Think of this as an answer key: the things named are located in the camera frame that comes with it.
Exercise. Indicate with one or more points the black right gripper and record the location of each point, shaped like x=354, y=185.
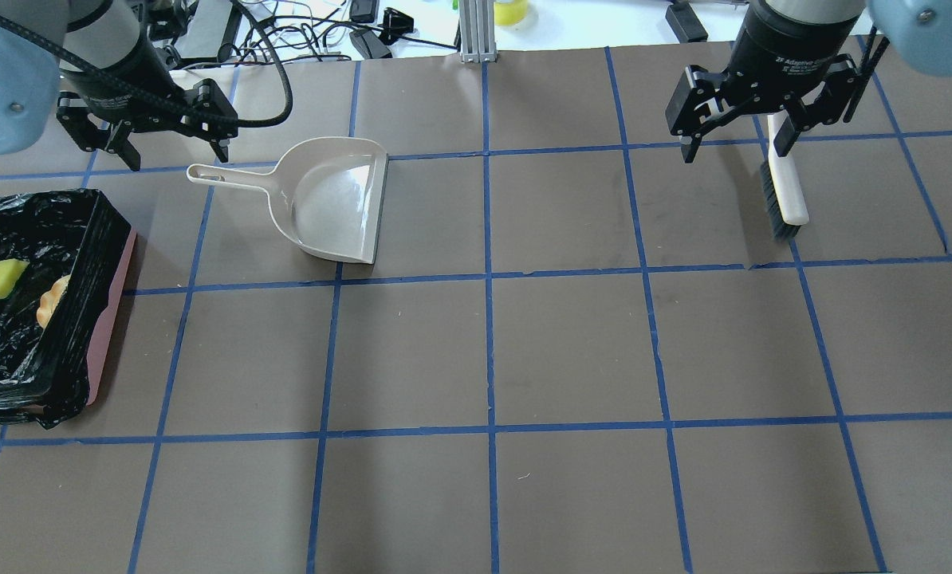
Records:
x=775, y=49

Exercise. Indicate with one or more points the green yellow sponge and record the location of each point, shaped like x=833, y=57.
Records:
x=10, y=272

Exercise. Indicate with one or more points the aluminium frame post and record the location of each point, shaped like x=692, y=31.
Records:
x=477, y=31

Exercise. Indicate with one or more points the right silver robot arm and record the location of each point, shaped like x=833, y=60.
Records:
x=921, y=32

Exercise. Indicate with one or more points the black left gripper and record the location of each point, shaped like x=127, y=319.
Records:
x=119, y=82

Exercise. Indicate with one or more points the beige plastic dustpan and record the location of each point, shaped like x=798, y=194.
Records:
x=325, y=195

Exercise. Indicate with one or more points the beige hand brush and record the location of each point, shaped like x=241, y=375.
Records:
x=782, y=188

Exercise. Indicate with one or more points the yellow potato toy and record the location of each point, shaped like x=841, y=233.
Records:
x=50, y=299

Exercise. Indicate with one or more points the yellow tape roll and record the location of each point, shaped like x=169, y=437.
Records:
x=509, y=12

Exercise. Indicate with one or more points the black lined trash bin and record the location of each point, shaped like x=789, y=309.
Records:
x=50, y=375

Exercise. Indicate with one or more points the large black power brick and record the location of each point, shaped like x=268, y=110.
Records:
x=210, y=33

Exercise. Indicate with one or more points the black power adapter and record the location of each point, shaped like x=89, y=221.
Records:
x=684, y=23

